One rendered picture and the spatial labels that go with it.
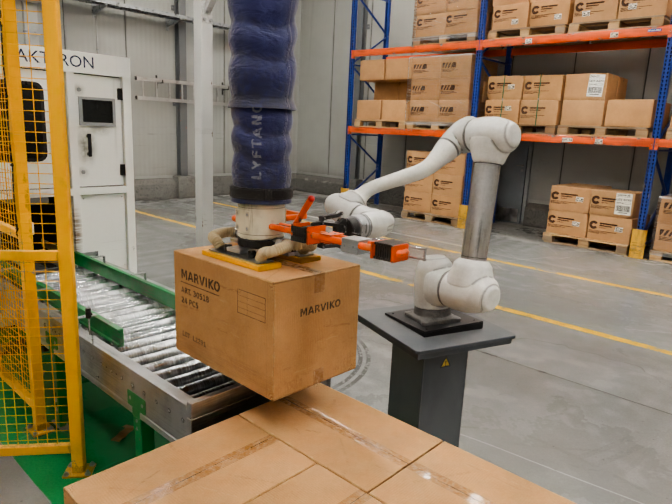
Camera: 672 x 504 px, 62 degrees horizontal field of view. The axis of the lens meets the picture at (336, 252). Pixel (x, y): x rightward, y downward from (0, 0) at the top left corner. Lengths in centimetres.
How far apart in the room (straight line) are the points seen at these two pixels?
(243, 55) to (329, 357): 106
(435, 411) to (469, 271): 65
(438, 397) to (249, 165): 125
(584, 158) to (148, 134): 803
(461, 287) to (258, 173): 88
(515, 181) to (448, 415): 837
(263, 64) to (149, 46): 1001
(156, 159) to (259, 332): 1017
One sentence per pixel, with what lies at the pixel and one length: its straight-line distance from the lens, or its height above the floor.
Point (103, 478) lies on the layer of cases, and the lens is 183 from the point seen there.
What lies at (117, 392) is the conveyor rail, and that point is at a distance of 253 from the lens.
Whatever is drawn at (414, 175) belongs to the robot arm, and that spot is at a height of 138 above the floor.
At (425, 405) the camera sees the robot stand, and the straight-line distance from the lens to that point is 244.
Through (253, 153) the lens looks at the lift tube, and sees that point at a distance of 193.
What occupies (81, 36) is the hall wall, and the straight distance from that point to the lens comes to 1133.
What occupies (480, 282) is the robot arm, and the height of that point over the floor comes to 100.
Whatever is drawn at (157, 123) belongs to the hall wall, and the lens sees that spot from 1188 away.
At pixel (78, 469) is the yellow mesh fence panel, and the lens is 287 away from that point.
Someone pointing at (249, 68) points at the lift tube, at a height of 172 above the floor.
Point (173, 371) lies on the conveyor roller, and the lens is 244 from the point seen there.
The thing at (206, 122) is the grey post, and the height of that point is 155.
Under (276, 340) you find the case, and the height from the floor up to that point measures 88.
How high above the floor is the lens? 154
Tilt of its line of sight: 12 degrees down
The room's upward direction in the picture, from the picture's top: 3 degrees clockwise
